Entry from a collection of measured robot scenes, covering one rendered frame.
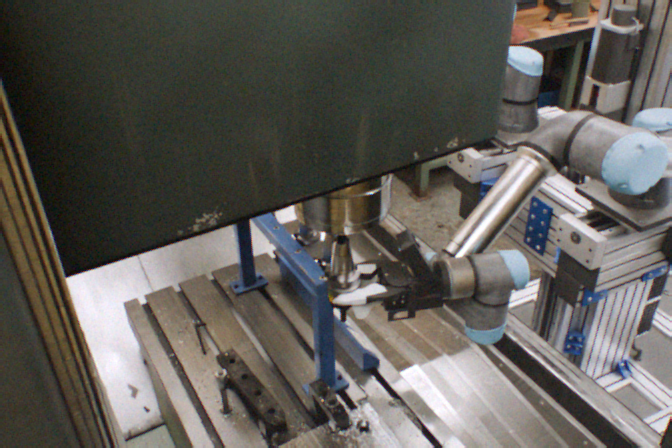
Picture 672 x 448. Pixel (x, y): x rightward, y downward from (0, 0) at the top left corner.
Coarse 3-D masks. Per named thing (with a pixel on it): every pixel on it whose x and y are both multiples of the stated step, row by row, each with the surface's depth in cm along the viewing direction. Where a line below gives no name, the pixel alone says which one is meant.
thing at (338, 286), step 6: (330, 264) 115; (354, 264) 115; (330, 276) 113; (354, 276) 112; (330, 282) 111; (336, 282) 111; (342, 282) 111; (348, 282) 111; (354, 282) 111; (330, 288) 112; (336, 288) 112; (342, 288) 112; (348, 288) 112; (354, 288) 112; (342, 294) 112
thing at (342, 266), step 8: (336, 240) 109; (336, 248) 109; (344, 248) 109; (336, 256) 110; (344, 256) 109; (336, 264) 110; (344, 264) 110; (352, 264) 111; (336, 272) 111; (344, 272) 111; (352, 272) 112
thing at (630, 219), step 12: (576, 192) 176; (588, 192) 173; (600, 192) 173; (600, 204) 170; (612, 204) 168; (576, 216) 172; (588, 216) 173; (612, 216) 170; (624, 216) 164; (636, 216) 163; (648, 216) 163; (660, 216) 163; (612, 228) 167; (624, 228) 167; (636, 228) 161; (648, 228) 161
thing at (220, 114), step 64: (0, 0) 56; (64, 0) 59; (128, 0) 62; (192, 0) 65; (256, 0) 68; (320, 0) 72; (384, 0) 76; (448, 0) 81; (512, 0) 86; (0, 64) 59; (64, 64) 62; (128, 64) 65; (192, 64) 68; (256, 64) 72; (320, 64) 76; (384, 64) 81; (448, 64) 86; (64, 128) 64; (128, 128) 68; (192, 128) 71; (256, 128) 76; (320, 128) 80; (384, 128) 86; (448, 128) 92; (64, 192) 68; (128, 192) 71; (192, 192) 75; (256, 192) 80; (320, 192) 86; (64, 256) 71; (128, 256) 76
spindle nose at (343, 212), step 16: (384, 176) 97; (336, 192) 95; (352, 192) 95; (368, 192) 96; (384, 192) 99; (304, 208) 99; (320, 208) 97; (336, 208) 96; (352, 208) 97; (368, 208) 98; (384, 208) 100; (304, 224) 101; (320, 224) 99; (336, 224) 98; (352, 224) 98; (368, 224) 100
